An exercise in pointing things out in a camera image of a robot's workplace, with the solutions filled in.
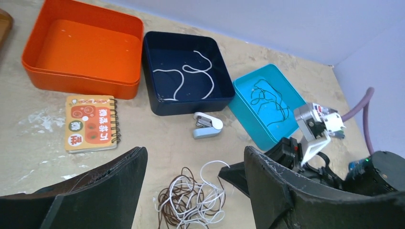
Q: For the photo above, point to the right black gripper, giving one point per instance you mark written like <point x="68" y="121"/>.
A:
<point x="287" y="152"/>

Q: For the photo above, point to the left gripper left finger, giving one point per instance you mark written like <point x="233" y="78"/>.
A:
<point x="105" y="197"/>

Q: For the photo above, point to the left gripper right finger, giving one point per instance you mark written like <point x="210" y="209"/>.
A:
<point x="304" y="212"/>

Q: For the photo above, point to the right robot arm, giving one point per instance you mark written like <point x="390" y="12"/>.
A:
<point x="370" y="177"/>

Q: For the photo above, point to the light blue stapler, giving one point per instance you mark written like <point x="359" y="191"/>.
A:
<point x="208" y="126"/>

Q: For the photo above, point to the orange notebook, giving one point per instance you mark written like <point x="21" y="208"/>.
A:
<point x="91" y="123"/>

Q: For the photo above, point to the light blue tray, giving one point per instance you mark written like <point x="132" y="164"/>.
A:
<point x="264" y="102"/>

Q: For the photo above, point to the dark blue tray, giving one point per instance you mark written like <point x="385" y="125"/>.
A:
<point x="185" y="74"/>

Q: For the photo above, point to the orange tray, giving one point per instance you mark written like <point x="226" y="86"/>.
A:
<point x="80" y="48"/>

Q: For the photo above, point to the wooden rack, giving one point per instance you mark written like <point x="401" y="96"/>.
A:
<point x="6" y="24"/>

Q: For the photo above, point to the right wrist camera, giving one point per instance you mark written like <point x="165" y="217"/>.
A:
<point x="318" y="124"/>

